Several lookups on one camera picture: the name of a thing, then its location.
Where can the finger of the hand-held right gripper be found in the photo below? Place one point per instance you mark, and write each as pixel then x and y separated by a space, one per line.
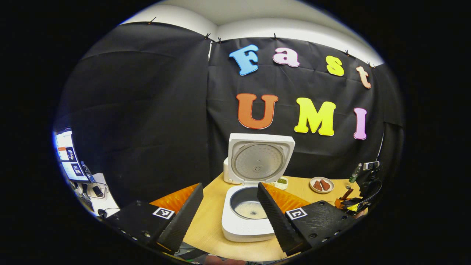
pixel 341 203

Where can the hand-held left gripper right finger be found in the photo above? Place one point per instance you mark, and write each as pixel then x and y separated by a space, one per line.
pixel 274 219

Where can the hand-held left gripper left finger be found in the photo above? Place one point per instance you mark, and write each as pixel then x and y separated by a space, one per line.
pixel 186 219

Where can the white rice cooker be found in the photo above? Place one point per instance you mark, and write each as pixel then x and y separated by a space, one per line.
pixel 243 230

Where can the brown meat piece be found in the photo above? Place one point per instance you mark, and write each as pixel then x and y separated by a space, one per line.
pixel 325 184
pixel 318 185

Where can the white round plate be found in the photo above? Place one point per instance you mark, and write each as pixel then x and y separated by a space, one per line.
pixel 312 187

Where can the white divided condiment dish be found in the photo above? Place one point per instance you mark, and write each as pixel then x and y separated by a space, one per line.
pixel 282 182

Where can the white toaster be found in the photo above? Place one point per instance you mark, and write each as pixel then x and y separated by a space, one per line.
pixel 226 171

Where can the white side desk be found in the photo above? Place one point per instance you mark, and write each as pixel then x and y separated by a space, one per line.
pixel 110 206

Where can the black computer mouse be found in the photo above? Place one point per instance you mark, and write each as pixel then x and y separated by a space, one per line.
pixel 102 212

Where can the black smartphone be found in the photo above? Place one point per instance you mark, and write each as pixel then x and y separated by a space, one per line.
pixel 97 191

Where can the black backdrop cloth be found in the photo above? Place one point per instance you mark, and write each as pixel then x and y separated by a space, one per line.
pixel 147 110

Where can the computer monitor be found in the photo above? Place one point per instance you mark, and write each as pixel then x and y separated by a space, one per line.
pixel 70 158

